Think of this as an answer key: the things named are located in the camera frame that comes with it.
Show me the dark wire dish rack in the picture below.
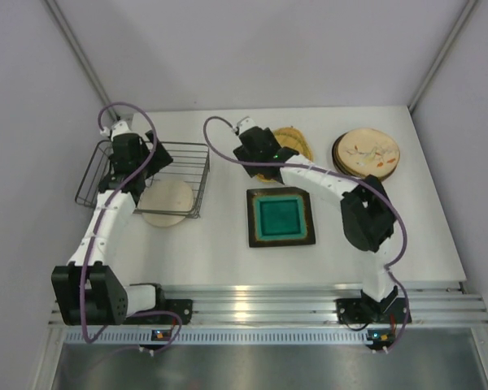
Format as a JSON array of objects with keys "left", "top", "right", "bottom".
[{"left": 73, "top": 140, "right": 211, "bottom": 220}]

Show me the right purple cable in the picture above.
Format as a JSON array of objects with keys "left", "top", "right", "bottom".
[{"left": 203, "top": 116, "right": 411, "bottom": 353}]

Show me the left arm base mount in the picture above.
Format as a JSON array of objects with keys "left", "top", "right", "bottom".
[{"left": 123, "top": 299, "right": 194, "bottom": 325}]

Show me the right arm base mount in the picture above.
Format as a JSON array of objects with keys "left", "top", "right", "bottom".
[{"left": 336, "top": 297, "right": 410, "bottom": 326}]

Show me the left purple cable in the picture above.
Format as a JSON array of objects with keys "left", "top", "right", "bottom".
[{"left": 79, "top": 101, "right": 184, "bottom": 354}]

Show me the aluminium rail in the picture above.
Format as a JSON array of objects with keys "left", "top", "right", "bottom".
[{"left": 48, "top": 284, "right": 488, "bottom": 326}]

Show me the slotted cable duct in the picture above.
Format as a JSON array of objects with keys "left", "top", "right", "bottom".
[{"left": 64, "top": 328, "right": 395, "bottom": 345}]

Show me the purple cable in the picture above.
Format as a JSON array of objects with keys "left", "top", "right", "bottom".
[
  {"left": 203, "top": 116, "right": 411, "bottom": 353},
  {"left": 79, "top": 101, "right": 184, "bottom": 354}
]

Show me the dark square plate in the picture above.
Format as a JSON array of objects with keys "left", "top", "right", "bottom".
[{"left": 246, "top": 187, "right": 316, "bottom": 248}]

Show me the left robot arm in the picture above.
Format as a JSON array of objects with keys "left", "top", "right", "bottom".
[{"left": 51, "top": 122, "right": 173, "bottom": 326}]

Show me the orange woven square plate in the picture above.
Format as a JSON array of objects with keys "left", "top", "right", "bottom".
[{"left": 272, "top": 127, "right": 314, "bottom": 161}]

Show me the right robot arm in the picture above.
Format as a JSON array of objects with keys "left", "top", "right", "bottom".
[{"left": 233, "top": 118, "right": 398, "bottom": 323}]

